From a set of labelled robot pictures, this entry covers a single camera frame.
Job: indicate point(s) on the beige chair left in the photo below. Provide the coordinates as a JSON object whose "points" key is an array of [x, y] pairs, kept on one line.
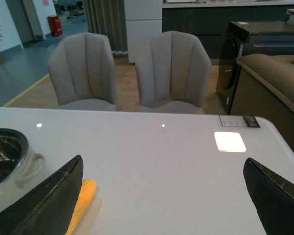
{"points": [[82, 71]]}

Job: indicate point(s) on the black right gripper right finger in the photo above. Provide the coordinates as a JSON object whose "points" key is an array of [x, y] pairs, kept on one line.
{"points": [[272, 196]]}

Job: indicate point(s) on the grey curtain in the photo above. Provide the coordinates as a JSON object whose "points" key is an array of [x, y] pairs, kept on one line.
{"points": [[107, 17]]}

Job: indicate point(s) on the tan sofa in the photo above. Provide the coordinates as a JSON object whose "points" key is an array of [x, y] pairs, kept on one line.
{"points": [[266, 89]]}

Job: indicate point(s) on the yellow corn cob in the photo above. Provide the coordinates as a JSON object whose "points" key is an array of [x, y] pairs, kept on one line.
{"points": [[87, 191]]}

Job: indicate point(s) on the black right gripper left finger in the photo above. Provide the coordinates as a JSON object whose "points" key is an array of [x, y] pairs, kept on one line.
{"points": [[48, 208]]}

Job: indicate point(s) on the red bin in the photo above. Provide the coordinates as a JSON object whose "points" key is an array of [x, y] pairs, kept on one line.
{"points": [[55, 25]]}

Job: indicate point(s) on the beige chair right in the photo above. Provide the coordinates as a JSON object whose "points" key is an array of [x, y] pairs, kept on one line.
{"points": [[172, 74]]}

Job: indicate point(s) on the beige steel cooking pot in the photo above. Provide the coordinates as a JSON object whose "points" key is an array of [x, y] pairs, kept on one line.
{"points": [[21, 169]]}

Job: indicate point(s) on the beige chair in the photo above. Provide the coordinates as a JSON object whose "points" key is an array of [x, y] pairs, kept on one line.
{"points": [[82, 71], [172, 74]]}

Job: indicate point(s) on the black white table sticker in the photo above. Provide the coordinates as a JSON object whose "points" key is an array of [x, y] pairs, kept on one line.
{"points": [[239, 121]]}

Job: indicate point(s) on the dark kitchen counter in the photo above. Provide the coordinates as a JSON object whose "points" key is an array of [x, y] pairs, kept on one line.
{"points": [[208, 19]]}

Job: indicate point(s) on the white cabinet column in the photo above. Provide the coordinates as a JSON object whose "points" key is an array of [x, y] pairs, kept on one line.
{"points": [[143, 18]]}

